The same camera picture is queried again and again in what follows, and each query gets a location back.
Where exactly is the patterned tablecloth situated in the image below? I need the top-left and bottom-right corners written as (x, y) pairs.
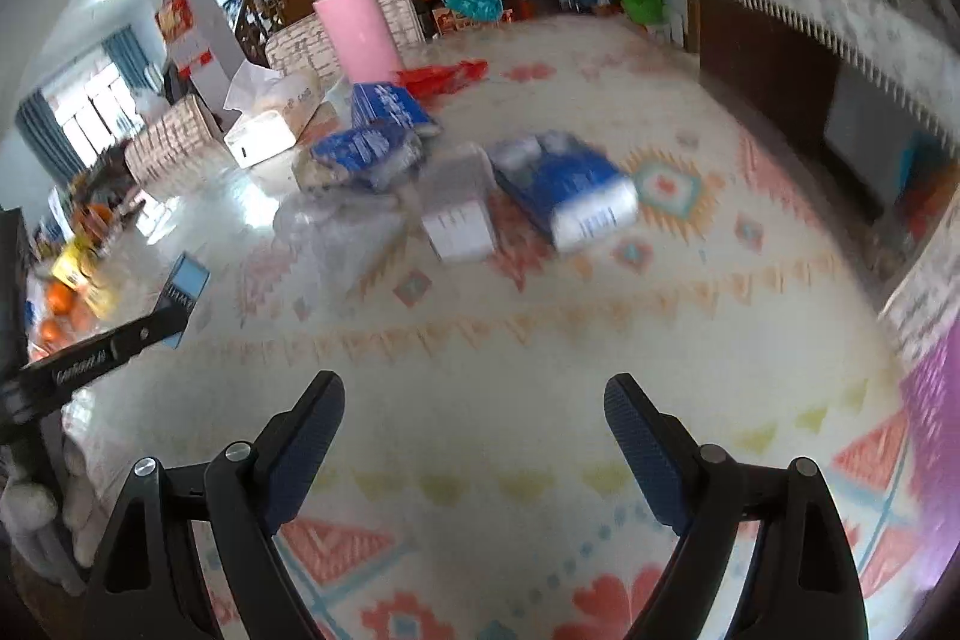
top-left (22, 10), bottom-right (960, 640)

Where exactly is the purple plastic basket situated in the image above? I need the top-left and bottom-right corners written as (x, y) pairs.
top-left (895, 325), bottom-right (960, 585)

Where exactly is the patterned chair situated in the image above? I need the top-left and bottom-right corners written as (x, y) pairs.
top-left (373, 0), bottom-right (426, 50)
top-left (265, 14), bottom-right (347, 80)
top-left (876, 227), bottom-right (960, 372)
top-left (122, 94), bottom-right (227, 200)

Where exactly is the blue plastic tissue wrapper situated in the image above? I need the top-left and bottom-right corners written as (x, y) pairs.
top-left (310, 121), bottom-right (430, 193)
top-left (490, 130), bottom-right (640, 253)

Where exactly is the red wall calendar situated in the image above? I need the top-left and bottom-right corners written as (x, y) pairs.
top-left (154, 0), bottom-right (216, 76)

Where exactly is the dark blue box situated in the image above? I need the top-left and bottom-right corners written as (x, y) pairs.
top-left (349, 81), bottom-right (441, 140)

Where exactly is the red plastic bag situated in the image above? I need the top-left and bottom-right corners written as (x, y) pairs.
top-left (396, 57), bottom-right (490, 103)

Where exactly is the yellow food box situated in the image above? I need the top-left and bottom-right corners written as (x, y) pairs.
top-left (51, 235), bottom-right (115, 313)

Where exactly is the light blue small box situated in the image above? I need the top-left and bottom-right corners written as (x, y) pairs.
top-left (161, 250), bottom-right (212, 352)

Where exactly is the blue curtain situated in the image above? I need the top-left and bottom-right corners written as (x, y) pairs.
top-left (15, 89), bottom-right (89, 185)
top-left (100, 25), bottom-right (156, 95)

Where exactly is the pink thermos bottle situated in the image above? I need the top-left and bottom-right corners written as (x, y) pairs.
top-left (310, 0), bottom-right (407, 86)

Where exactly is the clear plastic wrapper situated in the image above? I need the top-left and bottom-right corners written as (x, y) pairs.
top-left (272, 188), bottom-right (407, 290)

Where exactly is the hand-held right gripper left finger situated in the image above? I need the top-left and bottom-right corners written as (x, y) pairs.
top-left (81, 371), bottom-right (346, 640)

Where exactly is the white tissue pack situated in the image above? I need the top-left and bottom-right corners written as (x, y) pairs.
top-left (223, 62), bottom-right (325, 170)

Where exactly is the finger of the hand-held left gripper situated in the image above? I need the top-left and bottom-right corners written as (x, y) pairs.
top-left (112, 297), bottom-right (202, 362)

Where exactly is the green bag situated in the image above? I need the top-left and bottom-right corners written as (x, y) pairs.
top-left (617, 0), bottom-right (666, 28)

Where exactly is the window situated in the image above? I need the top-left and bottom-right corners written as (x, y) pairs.
top-left (41, 59), bottom-right (145, 170)

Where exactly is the floral sideboard cloth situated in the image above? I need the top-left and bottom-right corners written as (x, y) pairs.
top-left (677, 0), bottom-right (950, 112)

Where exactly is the white small box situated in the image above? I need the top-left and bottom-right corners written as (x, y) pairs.
top-left (418, 145), bottom-right (501, 268)

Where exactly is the teal bag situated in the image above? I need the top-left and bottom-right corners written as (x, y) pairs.
top-left (437, 0), bottom-right (505, 24)

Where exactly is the dark wooden sideboard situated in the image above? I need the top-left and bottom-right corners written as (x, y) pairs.
top-left (696, 0), bottom-right (960, 225)

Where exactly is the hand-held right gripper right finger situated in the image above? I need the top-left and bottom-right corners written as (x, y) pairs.
top-left (604, 374), bottom-right (872, 640)

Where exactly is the person's left hand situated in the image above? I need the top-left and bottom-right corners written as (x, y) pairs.
top-left (0, 434), bottom-right (100, 600)

